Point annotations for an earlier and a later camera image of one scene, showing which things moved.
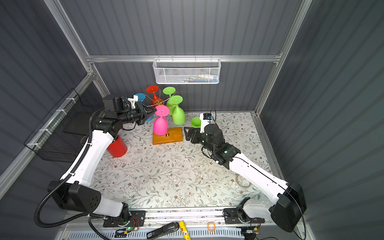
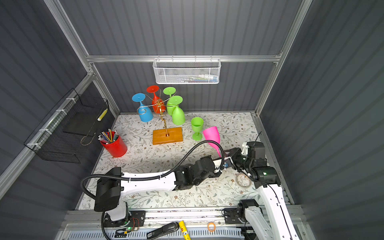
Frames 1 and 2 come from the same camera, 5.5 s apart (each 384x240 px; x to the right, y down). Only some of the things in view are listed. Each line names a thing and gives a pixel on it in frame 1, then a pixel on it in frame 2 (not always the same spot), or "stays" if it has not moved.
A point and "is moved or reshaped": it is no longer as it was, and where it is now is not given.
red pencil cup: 117,148 stays
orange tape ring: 209,229 stays
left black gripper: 141,109 to 217,173
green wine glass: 170,90 stays
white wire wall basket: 187,70 stays
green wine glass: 196,122 stays
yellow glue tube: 184,230 stays
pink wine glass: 160,125 is moved or reshaped
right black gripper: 195,131 to 234,152
